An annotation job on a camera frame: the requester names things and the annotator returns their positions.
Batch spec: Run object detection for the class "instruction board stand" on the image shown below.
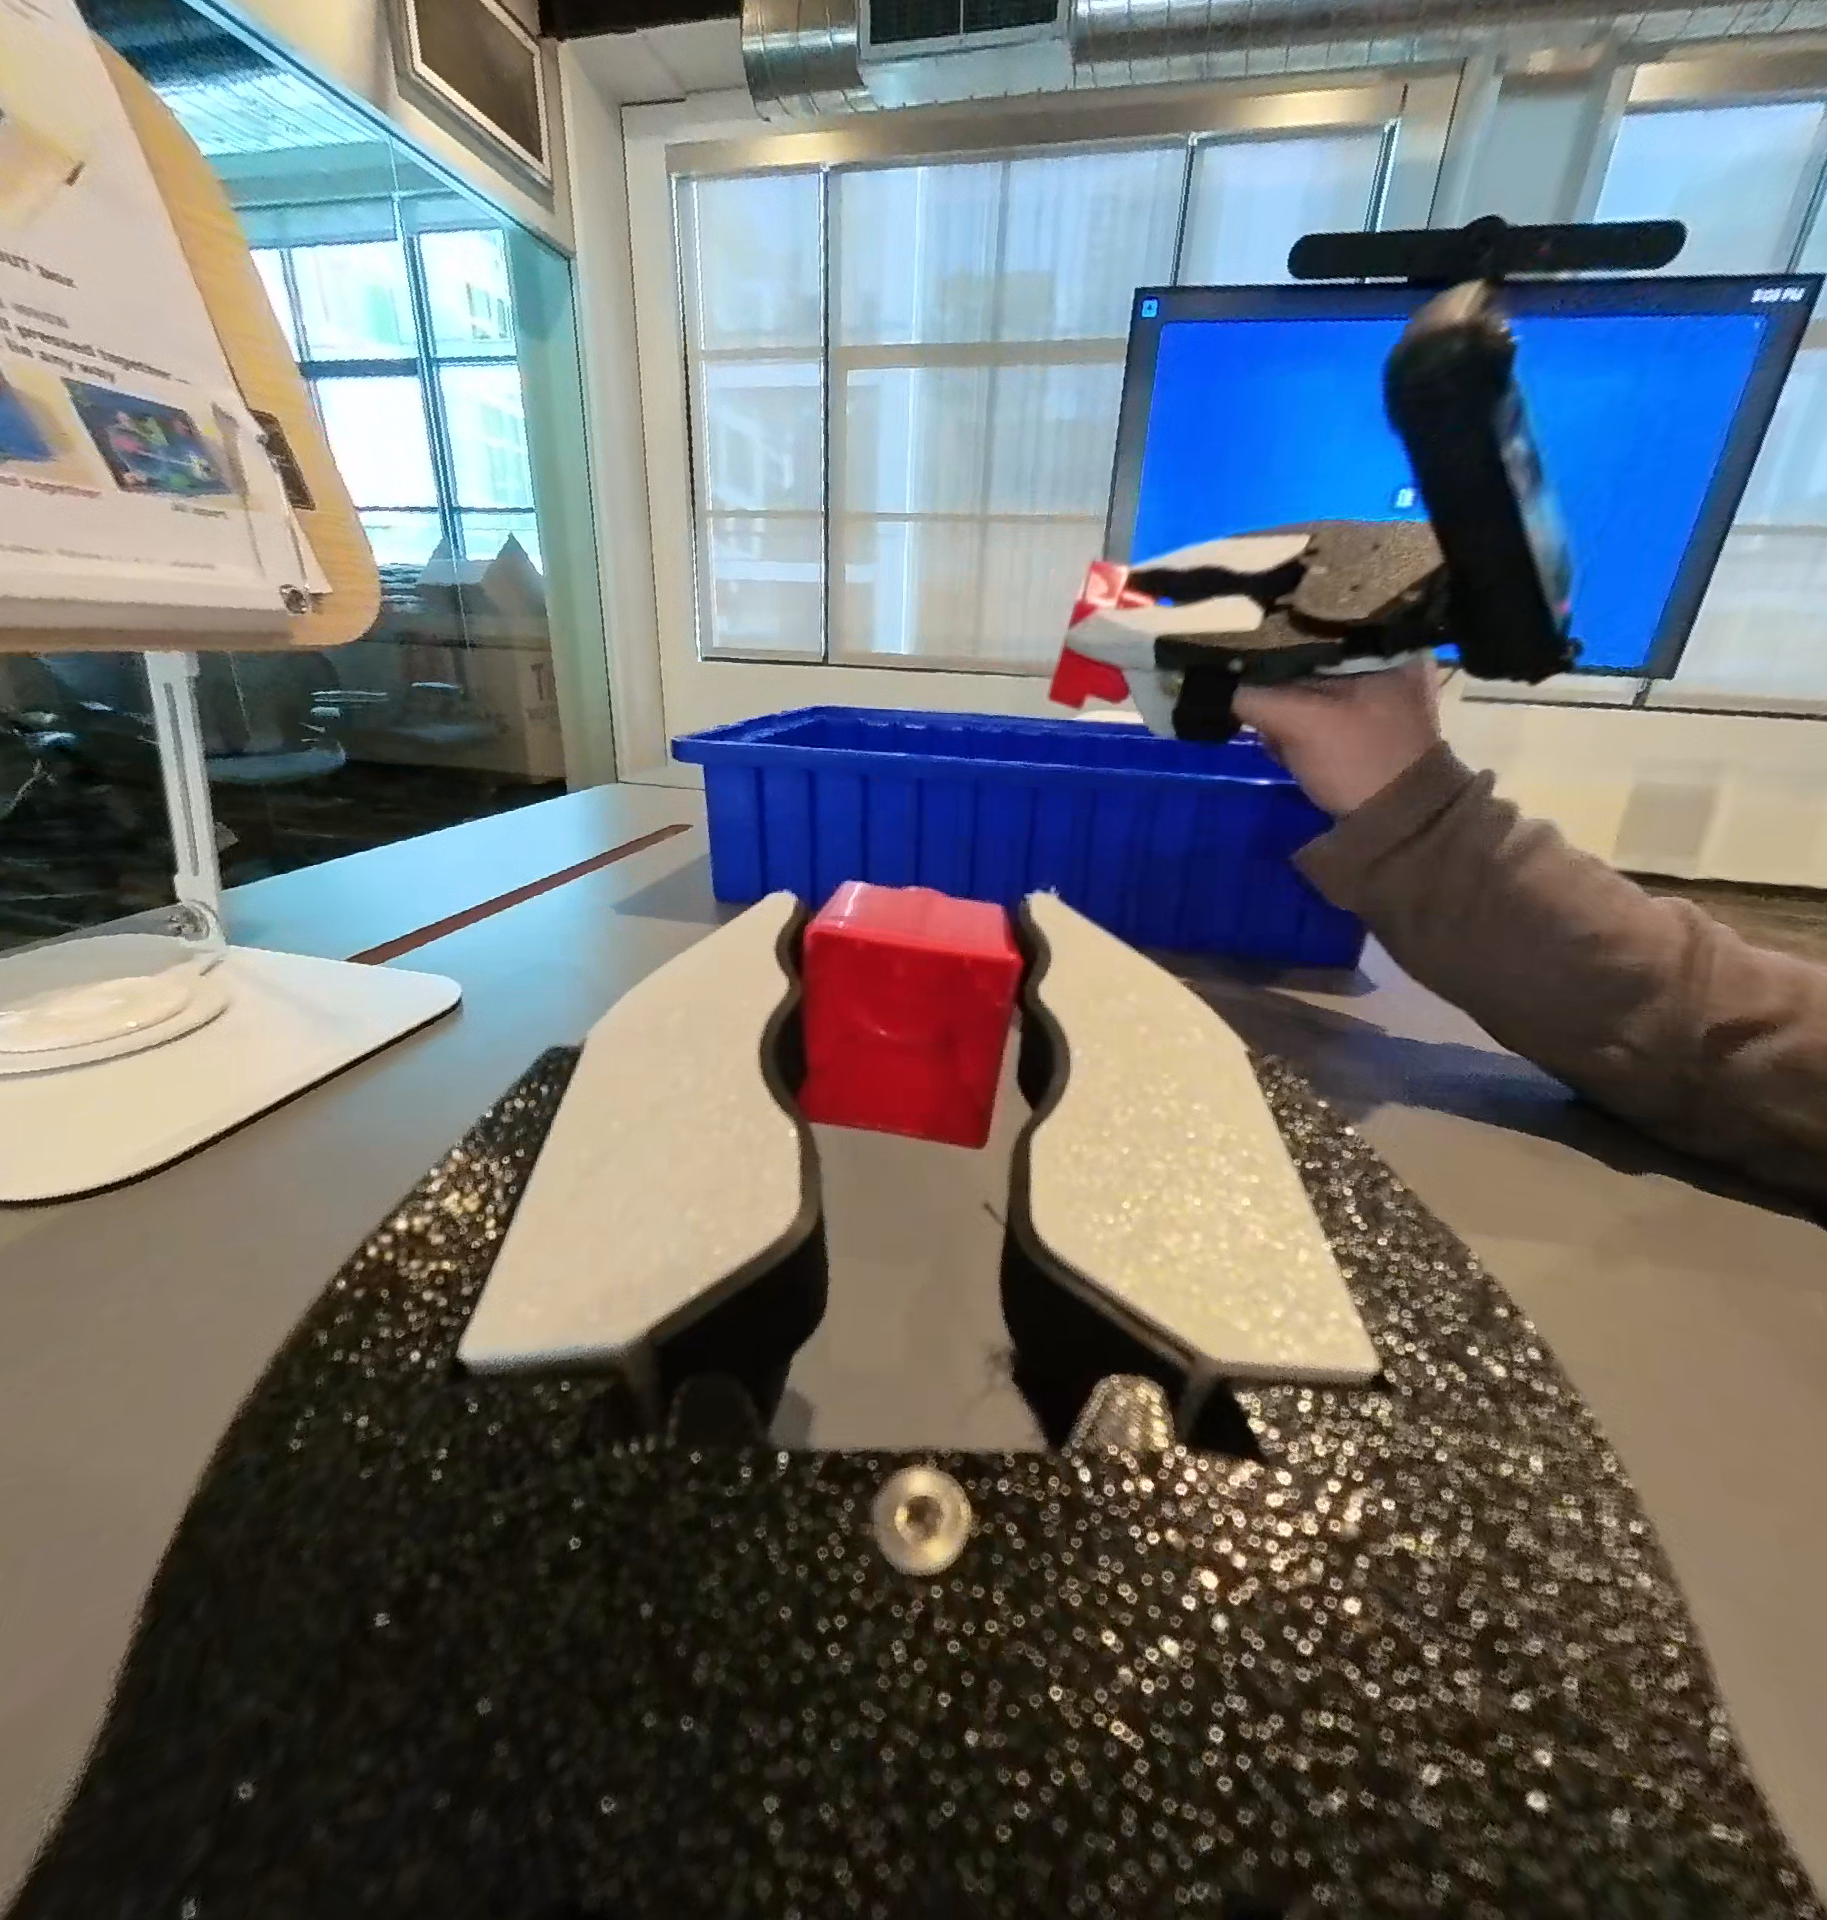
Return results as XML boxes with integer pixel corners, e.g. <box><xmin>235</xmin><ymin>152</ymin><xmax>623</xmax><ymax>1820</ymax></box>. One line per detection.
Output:
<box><xmin>0</xmin><ymin>0</ymin><xmax>464</xmax><ymax>1205</ymax></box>

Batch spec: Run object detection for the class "metal air vent grille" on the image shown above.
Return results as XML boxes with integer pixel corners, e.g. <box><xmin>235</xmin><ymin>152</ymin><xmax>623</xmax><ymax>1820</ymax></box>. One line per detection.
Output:
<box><xmin>861</xmin><ymin>0</ymin><xmax>1072</xmax><ymax>62</ymax></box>

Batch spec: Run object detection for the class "cardboard box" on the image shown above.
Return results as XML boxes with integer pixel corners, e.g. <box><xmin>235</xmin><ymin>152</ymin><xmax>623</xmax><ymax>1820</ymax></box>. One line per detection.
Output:
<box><xmin>378</xmin><ymin>531</ymin><xmax>569</xmax><ymax>782</ymax></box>

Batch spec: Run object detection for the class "blue plastic bin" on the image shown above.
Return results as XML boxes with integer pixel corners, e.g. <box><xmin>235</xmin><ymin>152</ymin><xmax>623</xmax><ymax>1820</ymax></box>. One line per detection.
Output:
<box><xmin>669</xmin><ymin>706</ymin><xmax>1368</xmax><ymax>969</ymax></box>

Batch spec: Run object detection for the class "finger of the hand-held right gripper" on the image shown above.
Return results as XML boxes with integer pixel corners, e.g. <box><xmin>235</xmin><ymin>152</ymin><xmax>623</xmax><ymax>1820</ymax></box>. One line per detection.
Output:
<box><xmin>1061</xmin><ymin>599</ymin><xmax>1274</xmax><ymax>738</ymax></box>
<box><xmin>1127</xmin><ymin>525</ymin><xmax>1342</xmax><ymax>608</ymax></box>

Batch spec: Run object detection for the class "black video bar camera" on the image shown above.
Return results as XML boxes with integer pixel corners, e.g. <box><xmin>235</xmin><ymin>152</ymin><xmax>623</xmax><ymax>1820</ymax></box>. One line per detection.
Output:
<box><xmin>1287</xmin><ymin>216</ymin><xmax>1688</xmax><ymax>287</ymax></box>

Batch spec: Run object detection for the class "large grid window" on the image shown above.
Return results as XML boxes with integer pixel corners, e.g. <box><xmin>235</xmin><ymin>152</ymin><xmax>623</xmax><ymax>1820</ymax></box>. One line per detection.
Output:
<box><xmin>673</xmin><ymin>90</ymin><xmax>1827</xmax><ymax>707</ymax></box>

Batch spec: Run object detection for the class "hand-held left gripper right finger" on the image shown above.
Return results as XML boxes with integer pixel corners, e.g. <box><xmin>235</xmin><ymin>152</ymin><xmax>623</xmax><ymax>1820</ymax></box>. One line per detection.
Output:
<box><xmin>1007</xmin><ymin>890</ymin><xmax>1384</xmax><ymax>1384</ymax></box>

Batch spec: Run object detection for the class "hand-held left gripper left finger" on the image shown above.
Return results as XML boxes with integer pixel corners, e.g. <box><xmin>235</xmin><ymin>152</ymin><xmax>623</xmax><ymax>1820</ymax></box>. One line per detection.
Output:
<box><xmin>455</xmin><ymin>892</ymin><xmax>828</xmax><ymax>1381</ymax></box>

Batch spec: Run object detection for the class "person's right hand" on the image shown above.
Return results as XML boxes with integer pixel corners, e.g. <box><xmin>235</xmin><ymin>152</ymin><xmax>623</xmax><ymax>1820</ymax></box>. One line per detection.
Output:
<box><xmin>1251</xmin><ymin>661</ymin><xmax>1450</xmax><ymax>818</ymax></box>

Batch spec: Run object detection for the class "blue display screen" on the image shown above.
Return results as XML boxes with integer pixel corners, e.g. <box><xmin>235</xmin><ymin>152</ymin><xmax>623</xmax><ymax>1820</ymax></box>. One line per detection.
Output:
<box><xmin>1100</xmin><ymin>273</ymin><xmax>1827</xmax><ymax>679</ymax></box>

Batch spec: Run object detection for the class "red mega block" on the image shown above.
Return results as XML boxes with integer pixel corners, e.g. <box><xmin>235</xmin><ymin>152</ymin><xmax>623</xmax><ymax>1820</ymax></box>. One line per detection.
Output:
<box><xmin>1046</xmin><ymin>561</ymin><xmax>1162</xmax><ymax>709</ymax></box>
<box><xmin>800</xmin><ymin>883</ymin><xmax>1024</xmax><ymax>1149</ymax></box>

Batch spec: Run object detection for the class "silver ventilation duct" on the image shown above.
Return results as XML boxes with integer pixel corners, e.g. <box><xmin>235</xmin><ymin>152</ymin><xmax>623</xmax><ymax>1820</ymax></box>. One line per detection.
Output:
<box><xmin>738</xmin><ymin>0</ymin><xmax>1827</xmax><ymax>123</ymax></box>

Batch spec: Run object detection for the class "person's right forearm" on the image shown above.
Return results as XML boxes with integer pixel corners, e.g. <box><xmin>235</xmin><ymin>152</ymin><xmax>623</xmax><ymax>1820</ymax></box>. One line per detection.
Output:
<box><xmin>1291</xmin><ymin>742</ymin><xmax>1827</xmax><ymax>1254</ymax></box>

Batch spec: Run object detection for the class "framed wall vent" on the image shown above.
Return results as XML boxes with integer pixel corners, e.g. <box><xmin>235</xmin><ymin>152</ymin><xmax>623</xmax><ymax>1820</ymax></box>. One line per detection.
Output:
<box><xmin>394</xmin><ymin>0</ymin><xmax>559</xmax><ymax>189</ymax></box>

